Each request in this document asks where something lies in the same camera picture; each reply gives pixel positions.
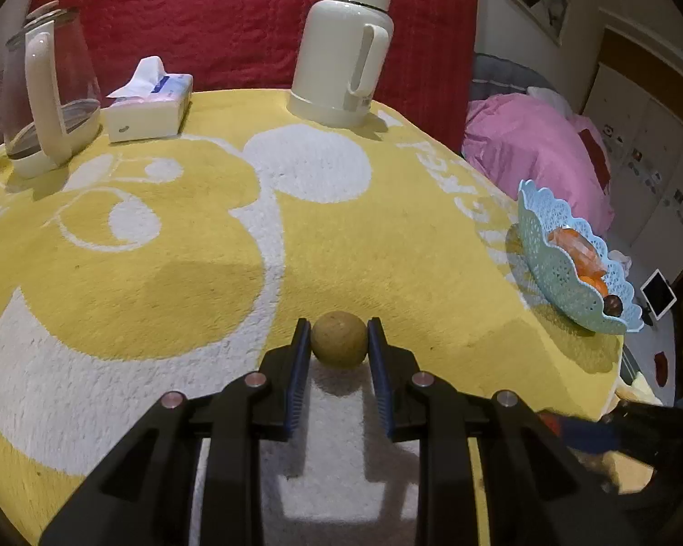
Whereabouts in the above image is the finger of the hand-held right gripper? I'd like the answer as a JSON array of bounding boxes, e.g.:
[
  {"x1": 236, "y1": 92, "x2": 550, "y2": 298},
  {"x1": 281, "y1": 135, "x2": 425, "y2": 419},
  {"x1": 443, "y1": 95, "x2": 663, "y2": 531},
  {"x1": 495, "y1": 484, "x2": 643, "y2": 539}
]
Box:
[{"x1": 540, "y1": 412, "x2": 621, "y2": 455}]

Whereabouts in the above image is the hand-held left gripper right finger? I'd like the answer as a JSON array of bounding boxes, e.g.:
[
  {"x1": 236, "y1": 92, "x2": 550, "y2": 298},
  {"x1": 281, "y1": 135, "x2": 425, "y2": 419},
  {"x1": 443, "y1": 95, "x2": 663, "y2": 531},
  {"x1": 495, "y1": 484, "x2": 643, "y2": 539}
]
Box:
[{"x1": 367, "y1": 319, "x2": 641, "y2": 546}]

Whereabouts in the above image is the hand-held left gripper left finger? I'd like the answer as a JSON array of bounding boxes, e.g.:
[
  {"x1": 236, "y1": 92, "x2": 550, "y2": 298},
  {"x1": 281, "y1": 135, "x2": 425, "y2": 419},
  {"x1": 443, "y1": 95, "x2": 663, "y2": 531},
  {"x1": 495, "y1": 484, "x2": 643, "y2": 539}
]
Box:
[{"x1": 39, "y1": 318, "x2": 312, "y2": 546}]

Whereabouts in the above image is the round brown fruit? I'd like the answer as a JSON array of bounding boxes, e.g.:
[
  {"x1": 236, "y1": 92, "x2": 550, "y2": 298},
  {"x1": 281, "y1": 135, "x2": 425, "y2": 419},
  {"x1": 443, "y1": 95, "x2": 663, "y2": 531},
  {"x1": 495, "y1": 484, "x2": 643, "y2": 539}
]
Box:
[{"x1": 311, "y1": 312, "x2": 370, "y2": 366}]

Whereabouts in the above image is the light blue fruit basket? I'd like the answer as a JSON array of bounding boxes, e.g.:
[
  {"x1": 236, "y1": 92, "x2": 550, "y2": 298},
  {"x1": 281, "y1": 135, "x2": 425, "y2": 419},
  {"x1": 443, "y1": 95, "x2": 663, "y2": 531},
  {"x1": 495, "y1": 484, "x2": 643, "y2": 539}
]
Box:
[{"x1": 517, "y1": 179, "x2": 645, "y2": 334}]

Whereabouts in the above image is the orange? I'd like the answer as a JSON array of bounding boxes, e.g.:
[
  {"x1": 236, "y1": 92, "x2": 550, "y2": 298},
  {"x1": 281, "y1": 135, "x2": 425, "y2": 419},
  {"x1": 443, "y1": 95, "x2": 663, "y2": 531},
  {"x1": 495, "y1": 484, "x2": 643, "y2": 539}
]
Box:
[{"x1": 546, "y1": 227, "x2": 601, "y2": 275}]

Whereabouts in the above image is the yellow and white blanket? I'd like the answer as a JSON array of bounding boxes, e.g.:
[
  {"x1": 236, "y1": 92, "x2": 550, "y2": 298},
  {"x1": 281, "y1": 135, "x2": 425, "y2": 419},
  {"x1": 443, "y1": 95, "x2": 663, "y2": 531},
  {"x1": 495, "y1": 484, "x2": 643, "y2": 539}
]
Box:
[{"x1": 0, "y1": 88, "x2": 624, "y2": 546}]

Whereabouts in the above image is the white tablet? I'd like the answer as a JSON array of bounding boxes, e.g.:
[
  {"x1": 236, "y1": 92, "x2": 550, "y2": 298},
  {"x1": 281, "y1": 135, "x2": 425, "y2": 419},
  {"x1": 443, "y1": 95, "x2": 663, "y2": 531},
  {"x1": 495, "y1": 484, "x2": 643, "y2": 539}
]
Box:
[{"x1": 640, "y1": 269, "x2": 677, "y2": 319}]

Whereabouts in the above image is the pink bedding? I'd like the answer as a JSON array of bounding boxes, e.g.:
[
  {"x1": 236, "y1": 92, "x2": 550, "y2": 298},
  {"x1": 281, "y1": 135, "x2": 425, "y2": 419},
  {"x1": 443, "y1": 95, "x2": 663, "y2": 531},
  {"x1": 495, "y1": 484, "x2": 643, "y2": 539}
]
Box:
[{"x1": 461, "y1": 94, "x2": 616, "y2": 234}]

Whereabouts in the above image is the red cushion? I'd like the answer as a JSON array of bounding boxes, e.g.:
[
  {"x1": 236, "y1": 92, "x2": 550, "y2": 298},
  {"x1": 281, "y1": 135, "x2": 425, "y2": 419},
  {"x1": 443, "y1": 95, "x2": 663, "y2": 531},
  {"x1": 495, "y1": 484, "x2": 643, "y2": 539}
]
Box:
[{"x1": 575, "y1": 128, "x2": 612, "y2": 188}]

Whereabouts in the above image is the tissue box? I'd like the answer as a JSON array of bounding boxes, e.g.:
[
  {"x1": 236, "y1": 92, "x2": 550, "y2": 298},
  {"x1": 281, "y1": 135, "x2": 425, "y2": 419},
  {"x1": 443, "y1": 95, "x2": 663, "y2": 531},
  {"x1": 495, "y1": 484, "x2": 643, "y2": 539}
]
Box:
[{"x1": 103, "y1": 57, "x2": 194, "y2": 143}]

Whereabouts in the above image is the white wardrobe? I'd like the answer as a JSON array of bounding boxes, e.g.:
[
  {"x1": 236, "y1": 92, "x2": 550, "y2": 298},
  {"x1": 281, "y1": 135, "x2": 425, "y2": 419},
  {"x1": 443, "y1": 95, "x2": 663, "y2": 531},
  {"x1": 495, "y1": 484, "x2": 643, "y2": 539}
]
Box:
[{"x1": 581, "y1": 8, "x2": 683, "y2": 274}]

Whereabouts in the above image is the white thermos jug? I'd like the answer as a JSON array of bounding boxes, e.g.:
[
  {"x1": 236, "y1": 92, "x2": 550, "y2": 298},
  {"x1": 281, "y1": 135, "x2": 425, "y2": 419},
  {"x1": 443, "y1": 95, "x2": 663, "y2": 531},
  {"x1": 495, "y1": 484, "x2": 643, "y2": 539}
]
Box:
[{"x1": 287, "y1": 0, "x2": 395, "y2": 127}]

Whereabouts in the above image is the white pillow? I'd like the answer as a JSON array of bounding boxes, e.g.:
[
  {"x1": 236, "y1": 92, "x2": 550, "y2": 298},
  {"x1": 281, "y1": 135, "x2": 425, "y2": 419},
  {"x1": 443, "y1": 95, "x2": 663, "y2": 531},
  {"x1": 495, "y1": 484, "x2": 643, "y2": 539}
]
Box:
[{"x1": 526, "y1": 86, "x2": 576, "y2": 115}]

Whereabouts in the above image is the grey headboard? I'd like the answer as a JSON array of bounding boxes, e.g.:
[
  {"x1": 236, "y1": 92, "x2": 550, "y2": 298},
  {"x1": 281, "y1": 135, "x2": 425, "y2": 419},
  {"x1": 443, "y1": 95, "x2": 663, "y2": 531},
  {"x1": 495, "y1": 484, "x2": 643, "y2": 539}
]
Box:
[{"x1": 469, "y1": 51, "x2": 547, "y2": 103}]

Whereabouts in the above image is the red quilted blanket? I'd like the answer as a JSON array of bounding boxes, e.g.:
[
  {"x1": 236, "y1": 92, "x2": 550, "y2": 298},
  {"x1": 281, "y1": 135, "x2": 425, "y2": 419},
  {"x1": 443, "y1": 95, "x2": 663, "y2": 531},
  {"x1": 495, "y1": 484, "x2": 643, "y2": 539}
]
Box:
[{"x1": 31, "y1": 0, "x2": 482, "y2": 154}]

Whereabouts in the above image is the glass electric kettle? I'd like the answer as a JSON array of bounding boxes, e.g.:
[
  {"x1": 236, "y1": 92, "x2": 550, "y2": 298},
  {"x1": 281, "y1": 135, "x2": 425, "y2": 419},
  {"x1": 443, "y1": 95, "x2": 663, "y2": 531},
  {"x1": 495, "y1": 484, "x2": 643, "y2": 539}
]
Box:
[{"x1": 3, "y1": 1, "x2": 103, "y2": 179}]

